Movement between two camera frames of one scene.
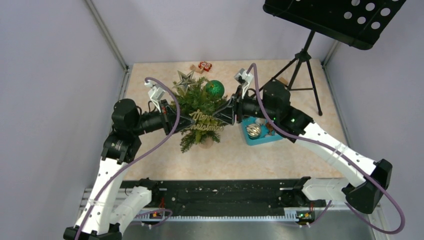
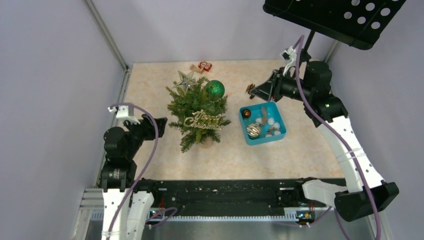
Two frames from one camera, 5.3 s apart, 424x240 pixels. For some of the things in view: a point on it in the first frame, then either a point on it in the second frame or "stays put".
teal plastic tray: x=268 y=133 stays put
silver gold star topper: x=186 y=81 stays put
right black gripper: x=227 y=113 to x=266 y=91
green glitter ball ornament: x=214 y=87 stays put
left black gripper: x=169 y=117 to x=146 y=124
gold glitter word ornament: x=204 y=122 stays put
